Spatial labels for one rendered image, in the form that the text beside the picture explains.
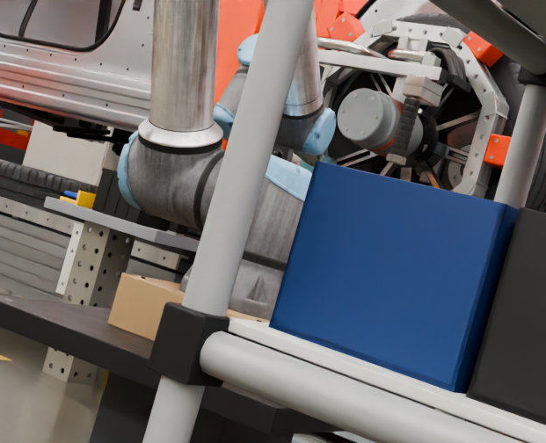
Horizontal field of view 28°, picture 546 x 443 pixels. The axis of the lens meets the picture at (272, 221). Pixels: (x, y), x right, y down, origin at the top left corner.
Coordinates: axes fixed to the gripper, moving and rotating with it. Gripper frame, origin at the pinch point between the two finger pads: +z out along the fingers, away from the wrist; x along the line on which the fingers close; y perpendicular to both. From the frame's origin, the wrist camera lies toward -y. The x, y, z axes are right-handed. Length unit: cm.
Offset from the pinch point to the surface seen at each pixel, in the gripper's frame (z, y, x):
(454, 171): 74, 51, 7
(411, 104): 3.7, 23.1, -12.1
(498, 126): 25, 37, -23
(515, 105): 26, 44, -24
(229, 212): -129, -78, -86
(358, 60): 4.2, 32.8, 6.9
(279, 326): -122, -81, -88
